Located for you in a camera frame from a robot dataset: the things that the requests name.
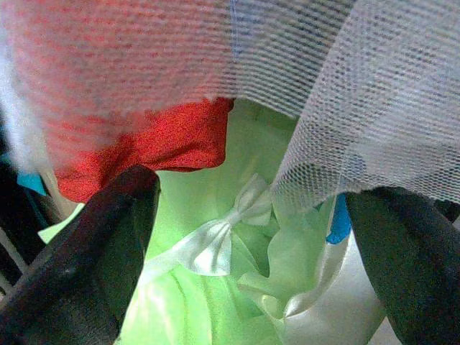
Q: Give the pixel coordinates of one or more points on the light green garment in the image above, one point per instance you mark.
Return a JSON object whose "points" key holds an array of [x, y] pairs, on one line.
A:
{"points": [[215, 312]]}

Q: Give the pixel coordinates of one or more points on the white mesh tulle fabric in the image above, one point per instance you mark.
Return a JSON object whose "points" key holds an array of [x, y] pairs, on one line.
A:
{"points": [[359, 108]]}

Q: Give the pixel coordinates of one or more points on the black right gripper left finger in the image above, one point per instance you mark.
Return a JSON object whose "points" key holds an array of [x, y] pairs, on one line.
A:
{"points": [[79, 273]]}

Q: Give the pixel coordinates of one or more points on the red knit cloth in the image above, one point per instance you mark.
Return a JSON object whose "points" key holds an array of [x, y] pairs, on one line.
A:
{"points": [[179, 143]]}

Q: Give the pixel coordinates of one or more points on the white satin ribbon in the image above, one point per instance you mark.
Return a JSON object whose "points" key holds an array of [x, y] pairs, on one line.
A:
{"points": [[305, 302]]}

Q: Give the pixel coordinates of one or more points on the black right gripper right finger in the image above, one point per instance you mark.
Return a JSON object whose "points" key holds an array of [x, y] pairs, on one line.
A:
{"points": [[417, 273]]}

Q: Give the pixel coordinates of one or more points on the blue cloth piece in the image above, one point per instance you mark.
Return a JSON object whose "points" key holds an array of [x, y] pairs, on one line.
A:
{"points": [[339, 226], [32, 183]]}

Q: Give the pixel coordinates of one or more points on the white satin bow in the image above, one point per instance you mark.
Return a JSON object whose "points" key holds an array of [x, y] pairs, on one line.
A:
{"points": [[212, 248]]}

